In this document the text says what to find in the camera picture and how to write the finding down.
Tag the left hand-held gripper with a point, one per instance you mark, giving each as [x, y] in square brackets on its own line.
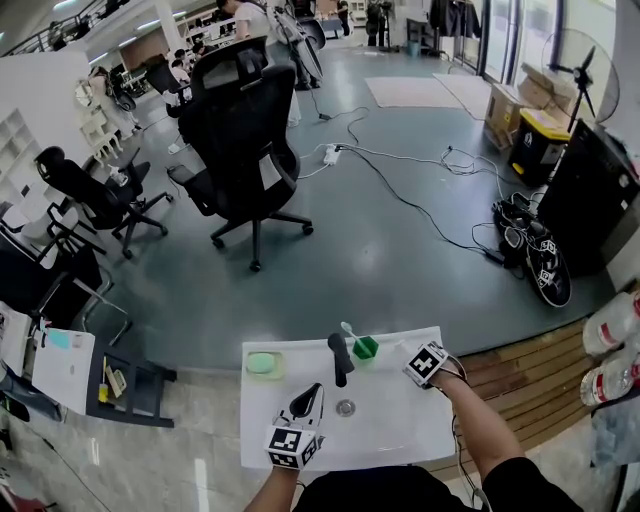
[292, 445]

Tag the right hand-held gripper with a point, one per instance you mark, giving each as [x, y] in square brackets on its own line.
[425, 364]

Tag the person's left forearm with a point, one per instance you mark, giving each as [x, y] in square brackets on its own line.
[270, 487]

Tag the person's right forearm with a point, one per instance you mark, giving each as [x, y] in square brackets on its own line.
[475, 425]

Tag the clear plastic water bottle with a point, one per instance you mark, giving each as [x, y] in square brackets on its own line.
[610, 380]
[612, 322]

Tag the metal sink drain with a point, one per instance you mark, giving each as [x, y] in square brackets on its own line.
[345, 407]

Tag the black faucet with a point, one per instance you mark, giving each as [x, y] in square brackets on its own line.
[341, 360]

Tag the green soap in dish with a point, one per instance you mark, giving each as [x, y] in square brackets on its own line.
[264, 363]

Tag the green cup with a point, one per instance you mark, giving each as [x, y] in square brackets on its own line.
[366, 347]

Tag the white sink basin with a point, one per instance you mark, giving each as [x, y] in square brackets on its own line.
[390, 435]

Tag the wooden pallet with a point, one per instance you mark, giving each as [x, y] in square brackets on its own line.
[530, 380]

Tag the person's black shirt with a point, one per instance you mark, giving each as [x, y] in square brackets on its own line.
[425, 490]

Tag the pile of black gear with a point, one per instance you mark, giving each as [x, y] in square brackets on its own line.
[537, 250]

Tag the black low rack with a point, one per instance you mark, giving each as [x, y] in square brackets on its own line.
[127, 387]

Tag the white power strip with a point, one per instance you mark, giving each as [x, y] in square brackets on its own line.
[331, 154]

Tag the black cabinet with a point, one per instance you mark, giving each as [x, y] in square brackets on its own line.
[590, 200]

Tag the black bin with yellow lid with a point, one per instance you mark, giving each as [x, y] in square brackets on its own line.
[537, 150]

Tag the white panel box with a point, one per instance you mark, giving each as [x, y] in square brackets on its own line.
[62, 370]

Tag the tall cardboard box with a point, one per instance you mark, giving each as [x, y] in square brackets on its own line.
[502, 115]

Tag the beige floor rug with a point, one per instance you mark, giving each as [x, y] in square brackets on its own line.
[425, 92]

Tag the large black office chair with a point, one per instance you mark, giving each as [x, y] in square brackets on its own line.
[240, 140]

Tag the small black office chair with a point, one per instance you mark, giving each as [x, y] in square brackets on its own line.
[100, 195]

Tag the flat cardboard box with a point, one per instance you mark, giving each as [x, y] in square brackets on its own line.
[547, 90]

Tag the blue waste bin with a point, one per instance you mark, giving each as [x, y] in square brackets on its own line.
[413, 48]

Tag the black standing fan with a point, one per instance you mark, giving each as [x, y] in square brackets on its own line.
[582, 75]

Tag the rack of dark clothes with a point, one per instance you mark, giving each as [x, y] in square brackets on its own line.
[455, 17]

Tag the small white chairs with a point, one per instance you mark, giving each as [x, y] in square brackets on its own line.
[102, 120]

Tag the white cubby shelf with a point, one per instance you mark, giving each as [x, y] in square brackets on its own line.
[17, 150]

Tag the black metal frame chair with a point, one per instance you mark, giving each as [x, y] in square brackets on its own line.
[55, 280]

